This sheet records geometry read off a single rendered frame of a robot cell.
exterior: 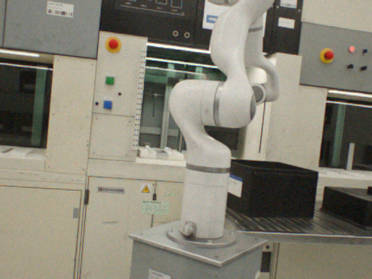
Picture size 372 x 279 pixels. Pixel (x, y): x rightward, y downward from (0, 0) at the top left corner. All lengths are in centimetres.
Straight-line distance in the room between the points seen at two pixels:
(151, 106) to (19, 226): 122
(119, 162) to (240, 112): 85
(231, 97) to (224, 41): 18
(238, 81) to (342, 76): 106
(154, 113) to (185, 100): 161
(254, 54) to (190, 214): 66
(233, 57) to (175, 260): 54
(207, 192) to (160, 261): 21
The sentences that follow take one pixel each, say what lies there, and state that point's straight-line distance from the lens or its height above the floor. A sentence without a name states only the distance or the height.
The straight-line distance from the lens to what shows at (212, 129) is 207.
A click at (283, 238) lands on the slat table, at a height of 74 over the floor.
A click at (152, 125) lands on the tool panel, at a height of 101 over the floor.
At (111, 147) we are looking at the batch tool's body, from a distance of 179.
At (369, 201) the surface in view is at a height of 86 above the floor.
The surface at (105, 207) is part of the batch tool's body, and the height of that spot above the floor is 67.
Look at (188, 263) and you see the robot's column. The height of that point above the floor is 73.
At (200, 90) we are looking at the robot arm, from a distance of 109.
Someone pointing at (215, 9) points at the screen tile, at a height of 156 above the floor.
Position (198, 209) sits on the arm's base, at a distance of 110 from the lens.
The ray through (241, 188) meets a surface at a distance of 152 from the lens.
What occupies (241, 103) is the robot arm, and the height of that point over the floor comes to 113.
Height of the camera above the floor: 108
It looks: 3 degrees down
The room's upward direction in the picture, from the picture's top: 6 degrees clockwise
